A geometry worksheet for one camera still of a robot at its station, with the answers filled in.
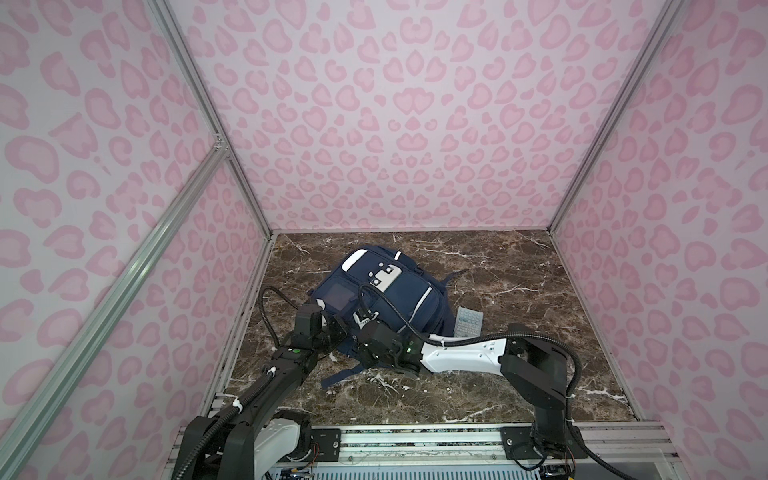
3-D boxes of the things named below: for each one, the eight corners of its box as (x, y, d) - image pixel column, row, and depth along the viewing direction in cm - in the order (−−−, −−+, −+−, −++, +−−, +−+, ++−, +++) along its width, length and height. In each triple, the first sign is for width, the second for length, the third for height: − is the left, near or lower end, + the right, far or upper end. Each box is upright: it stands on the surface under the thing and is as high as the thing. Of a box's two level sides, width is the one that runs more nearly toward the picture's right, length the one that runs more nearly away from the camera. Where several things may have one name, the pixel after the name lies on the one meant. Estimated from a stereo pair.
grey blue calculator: (452, 336, 94) (453, 332, 92) (457, 309, 100) (458, 305, 98) (478, 343, 92) (479, 340, 90) (481, 315, 98) (483, 312, 96)
